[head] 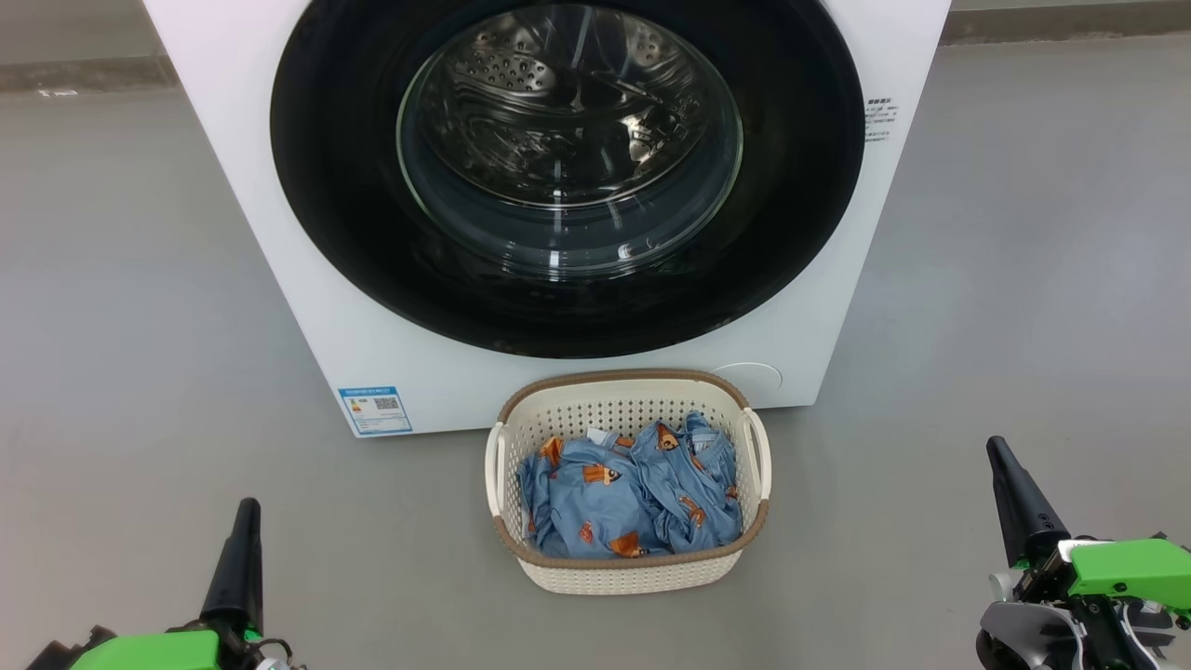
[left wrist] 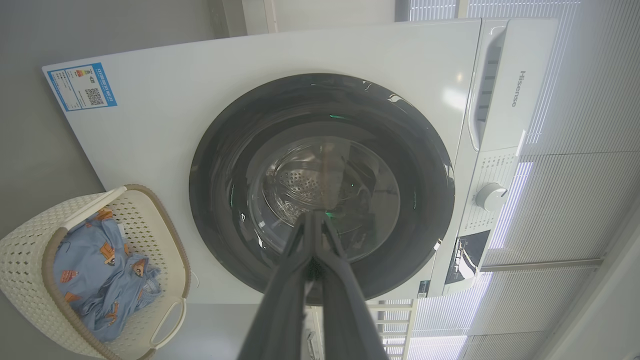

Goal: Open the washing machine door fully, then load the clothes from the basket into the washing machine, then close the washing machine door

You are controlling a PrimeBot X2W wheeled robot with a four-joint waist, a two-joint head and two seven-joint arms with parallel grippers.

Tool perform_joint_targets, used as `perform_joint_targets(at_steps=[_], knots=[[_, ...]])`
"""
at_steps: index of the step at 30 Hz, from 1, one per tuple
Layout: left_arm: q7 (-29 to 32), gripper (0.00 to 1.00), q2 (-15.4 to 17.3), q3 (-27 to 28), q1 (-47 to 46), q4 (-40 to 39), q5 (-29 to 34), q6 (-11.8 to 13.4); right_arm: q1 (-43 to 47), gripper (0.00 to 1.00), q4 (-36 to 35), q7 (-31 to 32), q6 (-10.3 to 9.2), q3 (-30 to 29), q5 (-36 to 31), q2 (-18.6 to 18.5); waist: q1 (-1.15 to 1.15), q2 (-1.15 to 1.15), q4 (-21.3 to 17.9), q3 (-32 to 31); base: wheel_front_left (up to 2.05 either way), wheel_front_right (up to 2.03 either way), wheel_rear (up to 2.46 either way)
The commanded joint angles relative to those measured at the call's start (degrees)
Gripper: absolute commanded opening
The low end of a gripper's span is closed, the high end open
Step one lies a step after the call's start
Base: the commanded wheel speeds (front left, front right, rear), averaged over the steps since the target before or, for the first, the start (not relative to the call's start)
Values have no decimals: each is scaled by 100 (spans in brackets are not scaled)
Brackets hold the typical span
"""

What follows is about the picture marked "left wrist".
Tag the dark round glass washer door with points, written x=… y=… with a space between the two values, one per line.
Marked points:
x=225 y=175

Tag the white detergent drawer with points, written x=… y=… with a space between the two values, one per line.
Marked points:
x=530 y=60

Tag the cream perforated laundry basket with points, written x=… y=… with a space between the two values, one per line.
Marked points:
x=25 y=250

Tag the blue energy label sticker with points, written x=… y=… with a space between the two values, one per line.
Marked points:
x=80 y=86

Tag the white round control knob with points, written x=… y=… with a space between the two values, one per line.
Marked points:
x=491 y=196

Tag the stainless steel washer drum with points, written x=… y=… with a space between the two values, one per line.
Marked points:
x=300 y=185

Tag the white front-load washing machine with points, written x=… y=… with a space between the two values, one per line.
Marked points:
x=150 y=150

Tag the washing machine control panel display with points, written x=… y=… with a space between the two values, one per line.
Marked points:
x=467 y=255

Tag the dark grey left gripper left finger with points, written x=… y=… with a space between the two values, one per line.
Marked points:
x=280 y=310

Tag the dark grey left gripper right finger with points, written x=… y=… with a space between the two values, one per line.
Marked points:
x=350 y=320

